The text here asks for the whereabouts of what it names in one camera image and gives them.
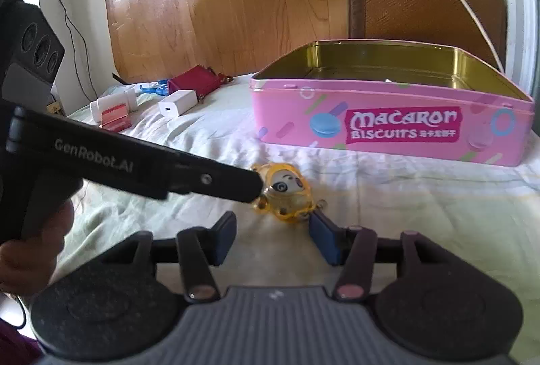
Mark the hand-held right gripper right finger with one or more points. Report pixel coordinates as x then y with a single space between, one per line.
327 238

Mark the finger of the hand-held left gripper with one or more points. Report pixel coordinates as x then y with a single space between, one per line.
219 181

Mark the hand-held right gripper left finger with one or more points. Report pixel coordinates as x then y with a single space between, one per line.
223 238

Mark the yellow panda toy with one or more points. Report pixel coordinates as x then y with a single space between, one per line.
287 190

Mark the blue polka dot headband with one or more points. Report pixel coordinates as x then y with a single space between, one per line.
154 89

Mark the person's left hand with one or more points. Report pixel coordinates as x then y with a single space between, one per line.
33 264

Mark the pale checked bed sheet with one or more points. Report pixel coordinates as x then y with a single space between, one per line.
400 200

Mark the white charger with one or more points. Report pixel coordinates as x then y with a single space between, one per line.
177 105

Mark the red pouch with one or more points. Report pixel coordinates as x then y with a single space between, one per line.
194 80

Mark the wood pattern board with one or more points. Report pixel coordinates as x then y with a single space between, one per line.
232 2

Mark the brown rattan chair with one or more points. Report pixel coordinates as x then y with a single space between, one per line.
422 6

